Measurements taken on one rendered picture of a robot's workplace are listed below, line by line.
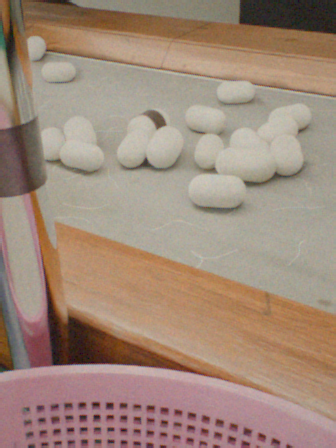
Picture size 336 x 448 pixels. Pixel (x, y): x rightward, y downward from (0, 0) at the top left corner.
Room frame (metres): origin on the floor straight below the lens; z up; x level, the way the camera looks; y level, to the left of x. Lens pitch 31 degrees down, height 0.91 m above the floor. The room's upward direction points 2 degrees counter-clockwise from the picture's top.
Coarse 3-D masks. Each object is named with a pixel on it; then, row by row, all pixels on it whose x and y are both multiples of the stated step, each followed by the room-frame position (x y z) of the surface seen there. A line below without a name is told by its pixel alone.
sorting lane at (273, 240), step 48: (48, 96) 0.52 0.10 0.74; (96, 96) 0.51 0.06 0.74; (144, 96) 0.51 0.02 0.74; (192, 96) 0.51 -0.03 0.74; (288, 96) 0.50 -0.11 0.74; (96, 144) 0.41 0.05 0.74; (192, 144) 0.40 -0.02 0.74; (96, 192) 0.33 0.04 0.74; (144, 192) 0.33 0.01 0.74; (288, 192) 0.32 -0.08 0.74; (144, 240) 0.27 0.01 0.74; (192, 240) 0.27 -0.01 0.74; (240, 240) 0.27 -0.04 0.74; (288, 240) 0.27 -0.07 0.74; (288, 288) 0.23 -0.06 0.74
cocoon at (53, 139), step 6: (42, 132) 0.39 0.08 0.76; (48, 132) 0.39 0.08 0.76; (54, 132) 0.39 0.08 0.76; (60, 132) 0.40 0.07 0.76; (42, 138) 0.38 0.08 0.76; (48, 138) 0.38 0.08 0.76; (54, 138) 0.38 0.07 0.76; (60, 138) 0.38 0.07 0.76; (48, 144) 0.38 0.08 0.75; (54, 144) 0.38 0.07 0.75; (60, 144) 0.38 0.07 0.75; (48, 150) 0.37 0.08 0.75; (54, 150) 0.37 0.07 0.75; (48, 156) 0.37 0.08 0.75; (54, 156) 0.37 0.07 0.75
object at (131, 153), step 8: (128, 136) 0.38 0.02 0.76; (136, 136) 0.38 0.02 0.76; (144, 136) 0.38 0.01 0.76; (128, 144) 0.36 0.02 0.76; (136, 144) 0.36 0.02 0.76; (144, 144) 0.37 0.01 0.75; (120, 152) 0.36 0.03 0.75; (128, 152) 0.36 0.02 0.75; (136, 152) 0.36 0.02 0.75; (144, 152) 0.37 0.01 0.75; (120, 160) 0.36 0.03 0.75; (128, 160) 0.36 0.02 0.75; (136, 160) 0.36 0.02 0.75
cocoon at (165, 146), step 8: (160, 128) 0.38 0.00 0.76; (168, 128) 0.38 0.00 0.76; (160, 136) 0.37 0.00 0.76; (168, 136) 0.37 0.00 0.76; (176, 136) 0.37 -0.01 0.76; (152, 144) 0.36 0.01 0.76; (160, 144) 0.36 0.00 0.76; (168, 144) 0.36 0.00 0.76; (176, 144) 0.37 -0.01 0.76; (152, 152) 0.36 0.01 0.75; (160, 152) 0.36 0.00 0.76; (168, 152) 0.36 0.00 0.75; (176, 152) 0.36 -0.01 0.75; (152, 160) 0.36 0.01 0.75; (160, 160) 0.36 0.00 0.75; (168, 160) 0.36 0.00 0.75
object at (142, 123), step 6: (162, 114) 0.41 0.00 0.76; (132, 120) 0.40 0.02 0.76; (138, 120) 0.40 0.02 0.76; (144, 120) 0.40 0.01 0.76; (150, 120) 0.40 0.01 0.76; (168, 120) 0.41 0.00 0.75; (132, 126) 0.40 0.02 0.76; (138, 126) 0.40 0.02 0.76; (144, 126) 0.40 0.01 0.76; (150, 126) 0.40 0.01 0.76; (144, 132) 0.39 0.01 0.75; (150, 132) 0.39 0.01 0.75; (150, 138) 0.39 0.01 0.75
